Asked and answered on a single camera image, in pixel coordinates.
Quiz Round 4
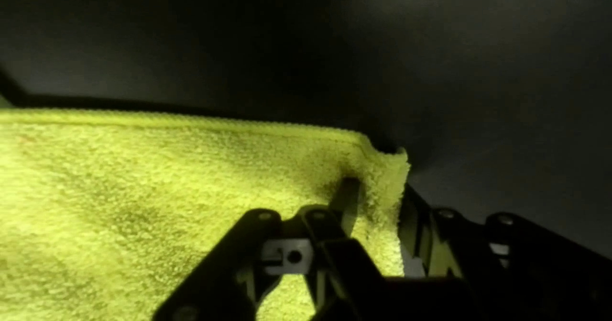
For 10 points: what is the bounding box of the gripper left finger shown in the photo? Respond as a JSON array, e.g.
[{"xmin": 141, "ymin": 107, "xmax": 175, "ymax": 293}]
[{"xmin": 152, "ymin": 177, "xmax": 383, "ymax": 321}]

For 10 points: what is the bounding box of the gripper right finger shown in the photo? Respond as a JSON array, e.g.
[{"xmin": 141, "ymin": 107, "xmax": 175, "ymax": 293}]
[{"xmin": 399, "ymin": 185, "xmax": 612, "ymax": 321}]

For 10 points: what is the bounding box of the yellow terry cloth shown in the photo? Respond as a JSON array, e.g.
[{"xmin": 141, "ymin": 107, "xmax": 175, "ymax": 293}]
[{"xmin": 0, "ymin": 108, "xmax": 411, "ymax": 321}]

